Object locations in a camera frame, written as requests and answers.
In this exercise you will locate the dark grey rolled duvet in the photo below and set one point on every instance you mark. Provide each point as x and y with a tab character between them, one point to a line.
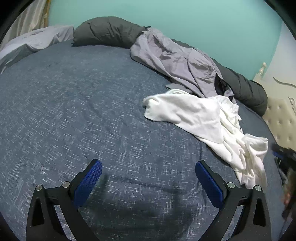
117	32

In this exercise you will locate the cream tufted headboard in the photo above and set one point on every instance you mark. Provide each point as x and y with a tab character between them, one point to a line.
280	111

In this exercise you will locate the white long-sleeve shirt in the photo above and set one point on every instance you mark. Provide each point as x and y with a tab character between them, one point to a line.
214	121

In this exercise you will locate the grey jacket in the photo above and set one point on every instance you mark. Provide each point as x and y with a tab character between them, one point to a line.
189	67

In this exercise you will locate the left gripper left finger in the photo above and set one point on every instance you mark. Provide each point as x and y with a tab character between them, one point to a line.
43	222

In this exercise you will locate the blue speckled bed sheet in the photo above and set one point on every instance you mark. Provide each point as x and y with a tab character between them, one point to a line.
64	106

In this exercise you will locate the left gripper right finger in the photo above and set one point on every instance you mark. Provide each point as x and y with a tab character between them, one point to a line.
254	220

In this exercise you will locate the light grey pillow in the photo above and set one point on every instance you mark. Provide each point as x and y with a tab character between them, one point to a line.
32	42

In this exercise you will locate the beige curtain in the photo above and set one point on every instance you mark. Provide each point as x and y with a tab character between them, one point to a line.
33	15

